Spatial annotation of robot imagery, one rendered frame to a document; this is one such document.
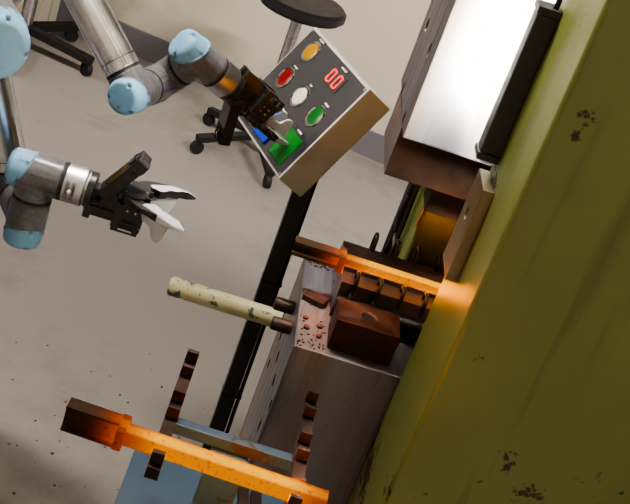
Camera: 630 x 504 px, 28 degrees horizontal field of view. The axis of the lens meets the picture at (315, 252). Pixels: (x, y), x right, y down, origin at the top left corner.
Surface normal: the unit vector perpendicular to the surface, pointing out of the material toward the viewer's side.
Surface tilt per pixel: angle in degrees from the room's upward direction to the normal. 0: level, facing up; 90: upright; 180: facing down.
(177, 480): 0
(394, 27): 90
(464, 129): 90
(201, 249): 0
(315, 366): 90
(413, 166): 90
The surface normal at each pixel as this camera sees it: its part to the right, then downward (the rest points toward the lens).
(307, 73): -0.61, -0.49
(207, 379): 0.31, -0.84
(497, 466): -0.05, 0.45
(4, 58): 0.51, 0.47
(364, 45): -0.30, 0.35
